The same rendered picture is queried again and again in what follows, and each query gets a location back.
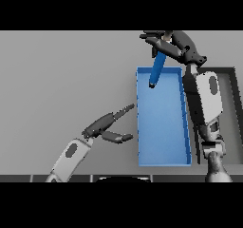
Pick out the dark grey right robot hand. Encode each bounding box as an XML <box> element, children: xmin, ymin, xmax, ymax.
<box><xmin>139</xmin><ymin>29</ymin><xmax>209</xmax><ymax>67</ymax></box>

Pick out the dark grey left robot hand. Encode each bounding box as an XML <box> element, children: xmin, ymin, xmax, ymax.
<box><xmin>81</xmin><ymin>103</ymin><xmax>136</xmax><ymax>144</ymax></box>

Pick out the blue bin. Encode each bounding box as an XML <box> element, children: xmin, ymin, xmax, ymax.
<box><xmin>136</xmin><ymin>66</ymin><xmax>193</xmax><ymax>167</ymax></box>

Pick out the blue pipe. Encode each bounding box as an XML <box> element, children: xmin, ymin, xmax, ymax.
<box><xmin>148</xmin><ymin>49</ymin><xmax>168</xmax><ymax>89</ymax></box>

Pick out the dark strip with pale lines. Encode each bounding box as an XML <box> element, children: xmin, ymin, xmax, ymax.
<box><xmin>0</xmin><ymin>174</ymin><xmax>243</xmax><ymax>183</ymax></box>

